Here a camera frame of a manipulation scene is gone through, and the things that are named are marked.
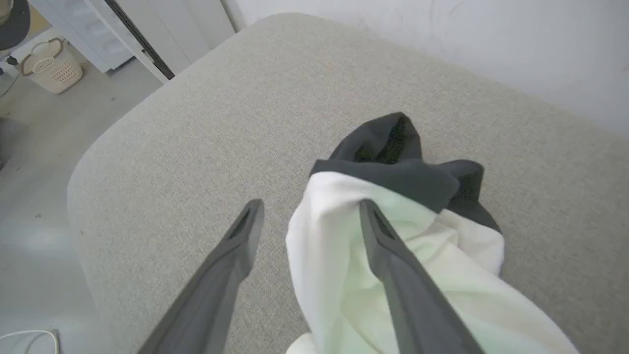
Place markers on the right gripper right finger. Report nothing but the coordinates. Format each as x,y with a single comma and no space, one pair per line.
417,314

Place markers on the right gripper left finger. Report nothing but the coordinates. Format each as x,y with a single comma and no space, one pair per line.
211,305

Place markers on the black and white raglan shirt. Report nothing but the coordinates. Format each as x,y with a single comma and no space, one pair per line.
334,236

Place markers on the beige plastic laundry basket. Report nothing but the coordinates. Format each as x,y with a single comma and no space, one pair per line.
54,73

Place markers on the white cabinet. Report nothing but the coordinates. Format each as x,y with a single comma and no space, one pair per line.
162,29

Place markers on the dark grey round object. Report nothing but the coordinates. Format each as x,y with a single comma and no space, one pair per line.
12,24

